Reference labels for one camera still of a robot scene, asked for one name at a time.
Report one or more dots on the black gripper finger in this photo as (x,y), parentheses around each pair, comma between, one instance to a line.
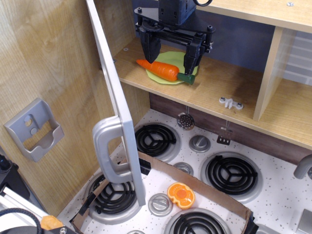
(150,44)
(194,52)

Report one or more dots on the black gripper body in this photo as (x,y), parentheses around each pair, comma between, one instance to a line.
(176,21)

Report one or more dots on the grey toy microwave door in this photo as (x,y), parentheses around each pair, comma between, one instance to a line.
(120,125)

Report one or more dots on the light green plate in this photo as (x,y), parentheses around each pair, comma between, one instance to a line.
(173,58)

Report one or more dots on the orange toy carrot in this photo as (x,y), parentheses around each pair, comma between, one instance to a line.
(166,71)

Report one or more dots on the white door latch catch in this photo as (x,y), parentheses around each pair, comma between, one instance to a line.
(230,103)

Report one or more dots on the hanging toy skimmer ladle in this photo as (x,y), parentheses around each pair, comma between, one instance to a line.
(185,121)

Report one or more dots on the wooden shelf unit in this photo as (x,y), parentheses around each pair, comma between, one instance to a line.
(272,105)

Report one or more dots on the hanging toy spatula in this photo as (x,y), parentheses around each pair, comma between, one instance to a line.
(225,134)

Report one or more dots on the grey knob back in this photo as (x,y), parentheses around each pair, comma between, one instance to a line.
(199,144)

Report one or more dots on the grey knob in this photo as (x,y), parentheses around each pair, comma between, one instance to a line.
(160,205)
(185,167)
(199,144)

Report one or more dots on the back left black burner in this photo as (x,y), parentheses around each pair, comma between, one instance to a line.
(159,141)

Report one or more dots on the black burner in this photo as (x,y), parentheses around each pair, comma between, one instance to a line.
(196,221)
(159,141)
(233,174)
(115,204)

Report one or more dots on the grey knob middle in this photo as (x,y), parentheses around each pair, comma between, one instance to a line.
(185,167)

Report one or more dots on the brown cardboard fence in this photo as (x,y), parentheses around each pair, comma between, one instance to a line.
(148,164)

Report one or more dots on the back right black burner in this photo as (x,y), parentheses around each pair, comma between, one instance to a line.
(233,174)

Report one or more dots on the orange toy fruit half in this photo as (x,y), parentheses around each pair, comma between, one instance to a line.
(181,195)

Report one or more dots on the grey knob front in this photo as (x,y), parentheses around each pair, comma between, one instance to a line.
(160,205)

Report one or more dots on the grey toy faucet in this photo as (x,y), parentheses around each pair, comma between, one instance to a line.
(304,168)

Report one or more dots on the front left black burner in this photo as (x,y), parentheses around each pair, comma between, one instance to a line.
(115,204)

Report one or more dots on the front right black burner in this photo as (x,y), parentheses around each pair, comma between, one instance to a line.
(196,221)

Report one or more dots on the grey wall holder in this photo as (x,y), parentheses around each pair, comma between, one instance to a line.
(28,122)

